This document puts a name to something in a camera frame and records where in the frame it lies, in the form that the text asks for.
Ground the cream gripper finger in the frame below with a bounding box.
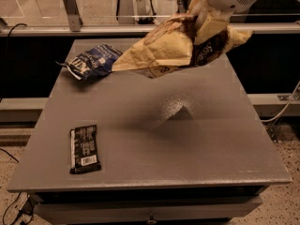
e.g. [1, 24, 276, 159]
[194, 7, 233, 45]
[187, 0, 208, 16]

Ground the brown yellow chip bag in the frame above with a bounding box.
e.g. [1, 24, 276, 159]
[112, 14, 252, 79]

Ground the blue chip bag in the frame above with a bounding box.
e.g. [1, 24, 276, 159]
[59, 43, 123, 81]

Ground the black rxbar chocolate bar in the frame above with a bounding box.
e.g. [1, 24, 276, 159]
[69, 125, 101, 174]

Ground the grey table drawer front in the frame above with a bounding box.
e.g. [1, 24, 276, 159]
[34, 196, 263, 224]

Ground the metal railing bar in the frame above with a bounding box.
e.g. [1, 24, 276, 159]
[11, 22, 300, 37]

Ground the small drawer knob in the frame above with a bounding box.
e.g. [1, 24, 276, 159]
[146, 216, 158, 225]

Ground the white cable on right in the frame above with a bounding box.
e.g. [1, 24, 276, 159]
[261, 80, 300, 124]

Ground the left metal railing bracket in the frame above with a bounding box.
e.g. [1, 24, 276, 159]
[63, 0, 83, 32]

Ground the black cable on left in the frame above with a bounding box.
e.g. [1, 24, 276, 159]
[3, 22, 28, 68]

